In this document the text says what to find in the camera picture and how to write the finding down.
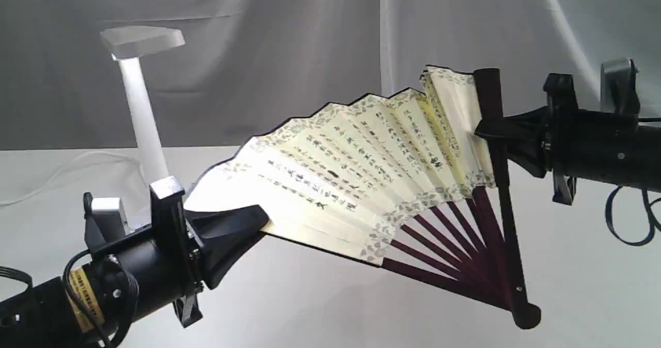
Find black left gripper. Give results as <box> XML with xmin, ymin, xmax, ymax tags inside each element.
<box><xmin>65</xmin><ymin>177</ymin><xmax>269</xmax><ymax>347</ymax></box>

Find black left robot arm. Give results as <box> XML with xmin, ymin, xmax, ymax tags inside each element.
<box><xmin>2</xmin><ymin>177</ymin><xmax>269</xmax><ymax>347</ymax></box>

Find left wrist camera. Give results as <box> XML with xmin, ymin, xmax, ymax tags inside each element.
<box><xmin>83</xmin><ymin>192</ymin><xmax>133</xmax><ymax>249</ymax></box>

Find folding paper fan dark ribs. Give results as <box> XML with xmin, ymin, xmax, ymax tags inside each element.
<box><xmin>183</xmin><ymin>65</ymin><xmax>542</xmax><ymax>331</ymax></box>

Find white desk lamp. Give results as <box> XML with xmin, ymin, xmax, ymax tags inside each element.
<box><xmin>101</xmin><ymin>25</ymin><xmax>186</xmax><ymax>190</ymax></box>

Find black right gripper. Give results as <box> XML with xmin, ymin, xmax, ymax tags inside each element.
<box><xmin>474</xmin><ymin>73</ymin><xmax>638</xmax><ymax>205</ymax></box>

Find white power cable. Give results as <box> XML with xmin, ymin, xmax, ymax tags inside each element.
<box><xmin>0</xmin><ymin>150</ymin><xmax>145</xmax><ymax>207</ymax></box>

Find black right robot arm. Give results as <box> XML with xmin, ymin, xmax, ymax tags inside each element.
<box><xmin>476</xmin><ymin>70</ymin><xmax>659</xmax><ymax>204</ymax></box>

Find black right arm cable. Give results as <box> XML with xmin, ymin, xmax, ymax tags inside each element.
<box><xmin>604</xmin><ymin>185</ymin><xmax>661</xmax><ymax>247</ymax></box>

